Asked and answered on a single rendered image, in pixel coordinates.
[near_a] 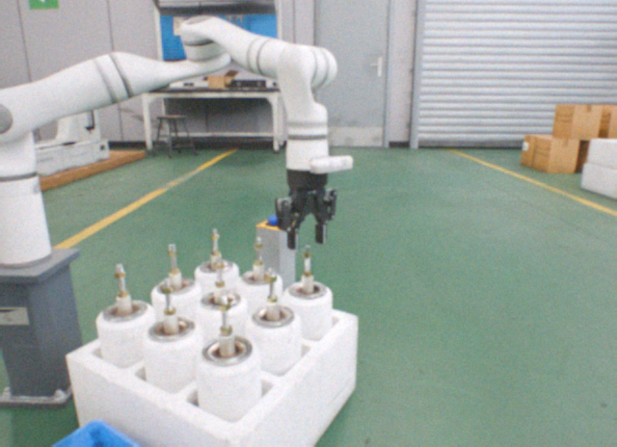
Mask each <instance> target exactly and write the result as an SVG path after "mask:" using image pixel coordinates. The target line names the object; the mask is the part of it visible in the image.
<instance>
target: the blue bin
mask: <svg viewBox="0 0 617 447"><path fill-rule="evenodd" d="M52 447H141V446H139V445H138V444H136V443H135V442H133V441H132V440H130V439H129V438H127V437H126V436H124V435H123V434H121V433H119V432H118V431H116V429H115V428H113V427H112V426H111V425H109V424H108V423H106V422H105V421H103V420H100V419H95V420H92V421H90V422H89V423H87V424H86V425H84V426H83V427H81V428H80V429H78V430H77V431H75V432H74V433H72V434H71V435H70V436H68V437H67V438H65V439H64V440H62V441H59V442H58V443H56V444H55V445H53V446H52Z"/></svg>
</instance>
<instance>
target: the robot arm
mask: <svg viewBox="0 0 617 447"><path fill-rule="evenodd" d="M179 31H180V36H181V40H182V43H183V46H184V49H185V53H186V56H187V58H188V59H187V60H185V61H182V62H176V63H167V62H161V61H155V60H152V59H149V58H145V57H139V56H135V55H131V54H127V53H121V52H115V53H111V54H108V55H104V56H100V57H97V58H94V59H90V60H88V61H86V62H83V63H80V64H77V65H75V66H70V67H69V68H68V69H66V70H63V71H61V72H59V73H56V74H54V75H52V76H50V77H47V78H45V79H42V80H39V81H37V82H34V83H30V84H26V85H21V86H17V87H12V88H7V89H2V90H0V268H1V269H5V270H18V269H25V268H30V267H34V266H38V265H40V264H43V263H45V262H47V261H49V260H50V259H51V258H52V250H51V246H50V240H49V235H48V230H47V222H46V217H45V212H44V207H43V201H42V196H41V190H40V181H39V175H38V169H37V157H36V151H35V145H34V139H33V133H32V130H34V129H36V128H38V127H41V126H43V125H45V124H47V123H49V122H51V121H54V120H57V119H60V118H66V117H70V116H75V115H79V114H84V113H88V112H92V111H96V109H100V108H104V107H107V106H111V105H114V104H117V103H120V102H123V101H125V100H127V99H130V98H133V97H135V96H138V95H141V94H143V93H146V92H150V91H153V90H156V89H159V88H162V87H165V86H167V85H168V84H171V83H173V82H178V81H182V80H186V79H190V78H194V77H198V76H201V75H204V74H208V73H211V72H214V71H217V70H220V69H222V68H224V67H226V66H228V65H229V63H230V57H231V58H232V59H233V60H234V61H235V62H237V63H238V64H239V65H240V66H241V67H243V68H244V69H245V70H247V71H249V72H250V73H252V74H254V75H258V76H261V77H264V78H268V79H274V80H279V84H280V88H281V92H282V99H283V103H284V106H285V109H286V112H287V138H288V139H287V148H286V181H287V184H288V186H289V194H288V196H287V197H286V198H283V199H281V198H277V199H276V200H275V204H276V213H277V221H278V229H279V230H281V231H284V232H286V233H287V247H288V248H289V250H290V251H293V252H298V251H299V233H298V231H299V228H300V225H301V223H302V222H303V220H304V218H305V217H306V216H307V215H309V214H310V213H312V214H313V216H314V218H315V220H316V222H317V224H316V225H315V242H316V243H319V244H325V240H326V237H327V235H326V234H327V233H326V232H327V224H328V222H329V220H332V219H333V218H334V217H335V201H336V200H337V191H336V190H331V188H325V185H327V183H328V172H330V171H342V170H348V169H352V168H353V159H352V158H351V157H349V156H346V157H329V156H328V145H327V111H326V108H325V107H324V106H323V105H321V104H318V103H315V102H314V100H313V97H312V94H311V90H320V89H323V88H326V87H328V86H329V85H330V84H331V83H332V82H333V81H334V79H335V75H336V64H335V59H334V56H333V55H332V54H331V53H330V52H329V51H328V50H327V49H325V48H322V47H316V46H309V45H302V44H294V43H289V42H285V41H282V40H279V39H273V38H268V37H263V36H258V35H255V34H252V33H249V32H247V31H245V30H243V29H241V28H239V27H237V26H235V25H233V24H231V23H227V22H225V21H223V20H221V19H219V18H216V17H213V16H197V17H194V18H190V19H188V20H186V21H184V22H183V23H182V24H181V26H180V30H179ZM290 205H291V206H290ZM328 207H330V213H328ZM295 212H296V213H297V214H299V215H298V216H296V215H295ZM294 220H295V224H294V226H292V225H293V223H294Z"/></svg>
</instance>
